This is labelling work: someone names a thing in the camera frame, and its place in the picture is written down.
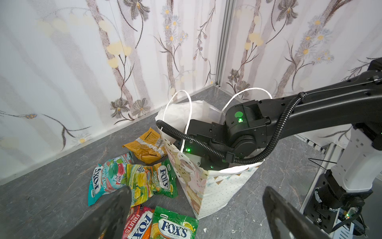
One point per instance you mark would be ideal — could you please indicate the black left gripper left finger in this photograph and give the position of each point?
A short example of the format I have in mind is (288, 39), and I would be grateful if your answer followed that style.
(108, 220)

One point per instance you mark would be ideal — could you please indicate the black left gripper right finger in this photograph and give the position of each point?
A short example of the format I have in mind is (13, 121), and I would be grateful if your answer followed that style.
(285, 221)

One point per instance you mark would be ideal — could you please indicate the orange fruits candy bag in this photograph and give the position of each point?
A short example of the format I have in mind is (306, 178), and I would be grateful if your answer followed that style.
(138, 223)

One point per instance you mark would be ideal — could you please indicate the teal mint candy bag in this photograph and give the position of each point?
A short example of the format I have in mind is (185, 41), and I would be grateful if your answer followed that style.
(109, 177)

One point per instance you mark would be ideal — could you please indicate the green spring candy bag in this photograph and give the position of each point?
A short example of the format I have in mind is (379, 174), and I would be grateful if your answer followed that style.
(146, 181)

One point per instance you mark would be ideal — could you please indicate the green tea candy bag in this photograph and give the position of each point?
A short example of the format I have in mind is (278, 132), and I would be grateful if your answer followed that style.
(171, 225)

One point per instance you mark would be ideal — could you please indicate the yellow snack bag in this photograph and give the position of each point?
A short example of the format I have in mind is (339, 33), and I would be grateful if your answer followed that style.
(148, 148)

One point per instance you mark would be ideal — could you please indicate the white patterned paper bag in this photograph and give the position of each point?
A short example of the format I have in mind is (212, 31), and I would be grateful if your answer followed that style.
(207, 188)

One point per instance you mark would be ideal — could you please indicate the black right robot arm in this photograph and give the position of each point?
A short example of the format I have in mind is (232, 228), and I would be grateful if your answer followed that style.
(251, 130)

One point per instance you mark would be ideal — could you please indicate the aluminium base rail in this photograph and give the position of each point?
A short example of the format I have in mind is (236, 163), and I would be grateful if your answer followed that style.
(327, 204)

